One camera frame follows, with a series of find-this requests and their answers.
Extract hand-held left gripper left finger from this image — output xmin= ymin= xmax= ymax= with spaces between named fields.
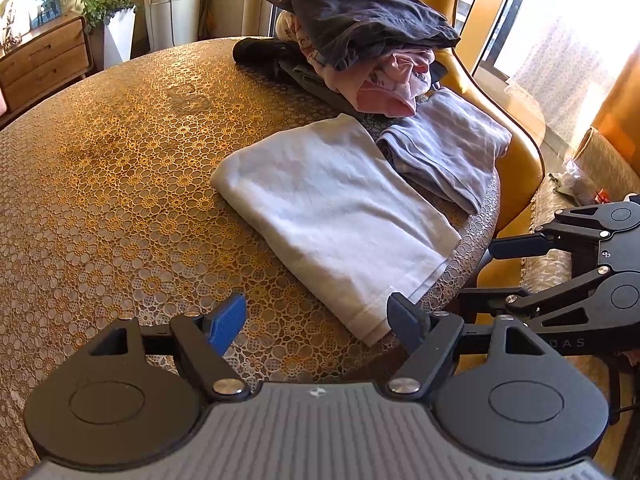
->
xmin=90 ymin=292 xmax=251 ymax=402

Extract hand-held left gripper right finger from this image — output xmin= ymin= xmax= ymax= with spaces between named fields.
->
xmin=387 ymin=292 xmax=553 ymax=402

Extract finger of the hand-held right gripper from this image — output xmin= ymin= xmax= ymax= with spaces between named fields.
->
xmin=487 ymin=205 xmax=610 ymax=262
xmin=456 ymin=266 xmax=610 ymax=330

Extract white purple raglan shirt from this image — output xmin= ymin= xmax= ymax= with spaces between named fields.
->
xmin=210 ymin=112 xmax=463 ymax=347

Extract yellow leather chair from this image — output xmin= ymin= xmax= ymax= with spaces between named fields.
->
xmin=415 ymin=0 xmax=548 ymax=241

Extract clear plastic bag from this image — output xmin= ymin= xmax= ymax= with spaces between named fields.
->
xmin=547 ymin=157 xmax=613 ymax=206

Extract lavender folded cloth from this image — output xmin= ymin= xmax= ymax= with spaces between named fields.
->
xmin=376 ymin=87 xmax=513 ymax=216

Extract golden curtain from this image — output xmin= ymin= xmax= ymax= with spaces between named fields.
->
xmin=575 ymin=60 xmax=640 ymax=161

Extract yellow lace tablecloth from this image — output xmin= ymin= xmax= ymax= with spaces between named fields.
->
xmin=0 ymin=36 xmax=501 ymax=480

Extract white sheer curtain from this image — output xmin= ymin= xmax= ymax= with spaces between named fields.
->
xmin=505 ymin=10 xmax=640 ymax=136

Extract pink printed garment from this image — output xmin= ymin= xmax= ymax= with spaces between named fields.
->
xmin=274 ymin=10 xmax=436 ymax=117

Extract grey-green garment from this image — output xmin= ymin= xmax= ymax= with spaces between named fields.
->
xmin=277 ymin=57 xmax=361 ymax=111

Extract black garment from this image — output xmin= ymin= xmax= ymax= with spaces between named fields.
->
xmin=232 ymin=35 xmax=306 ymax=78

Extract dark grey garment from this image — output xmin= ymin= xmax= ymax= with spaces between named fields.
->
xmin=262 ymin=0 xmax=461 ymax=72

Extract potted tree white planter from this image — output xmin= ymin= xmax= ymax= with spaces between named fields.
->
xmin=65 ymin=0 xmax=138 ymax=68

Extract wooden TV stand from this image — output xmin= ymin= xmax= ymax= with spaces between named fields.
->
xmin=0 ymin=14 xmax=96 ymax=116

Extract white floor air conditioner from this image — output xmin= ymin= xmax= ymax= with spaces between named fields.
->
xmin=142 ymin=0 xmax=206 ymax=53

